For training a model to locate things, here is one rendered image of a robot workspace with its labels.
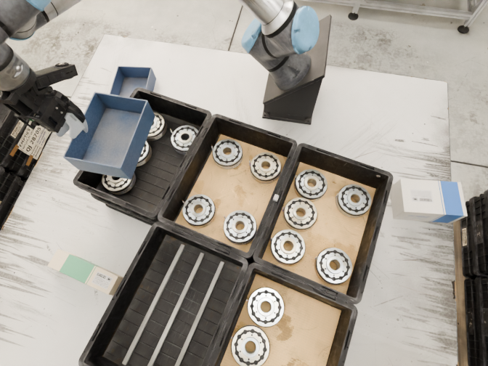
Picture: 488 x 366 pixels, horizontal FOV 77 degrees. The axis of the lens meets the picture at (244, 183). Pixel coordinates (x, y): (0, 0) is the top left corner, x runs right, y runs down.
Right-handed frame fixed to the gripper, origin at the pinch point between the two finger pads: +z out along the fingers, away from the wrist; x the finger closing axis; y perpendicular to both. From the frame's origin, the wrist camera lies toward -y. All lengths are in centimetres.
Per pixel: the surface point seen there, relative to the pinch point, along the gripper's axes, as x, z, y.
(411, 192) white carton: 91, 44, -16
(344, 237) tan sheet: 71, 38, 5
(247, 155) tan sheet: 36, 33, -16
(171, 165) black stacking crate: 10.8, 30.5, -5.9
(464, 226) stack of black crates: 137, 111, -32
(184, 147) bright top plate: 14.5, 27.9, -12.5
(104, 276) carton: -1.1, 35.8, 34.1
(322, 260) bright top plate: 65, 34, 15
